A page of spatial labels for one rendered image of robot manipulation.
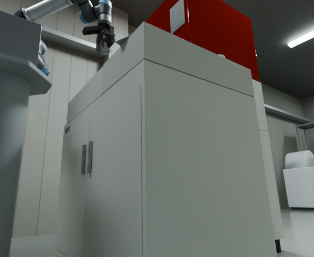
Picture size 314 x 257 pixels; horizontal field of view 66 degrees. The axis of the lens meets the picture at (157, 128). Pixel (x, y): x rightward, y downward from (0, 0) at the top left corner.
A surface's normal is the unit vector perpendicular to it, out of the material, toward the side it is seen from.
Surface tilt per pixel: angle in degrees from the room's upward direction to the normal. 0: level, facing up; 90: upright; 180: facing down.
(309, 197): 90
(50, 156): 90
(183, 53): 90
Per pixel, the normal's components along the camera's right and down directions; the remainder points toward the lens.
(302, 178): -0.83, -0.12
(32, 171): 0.59, -0.23
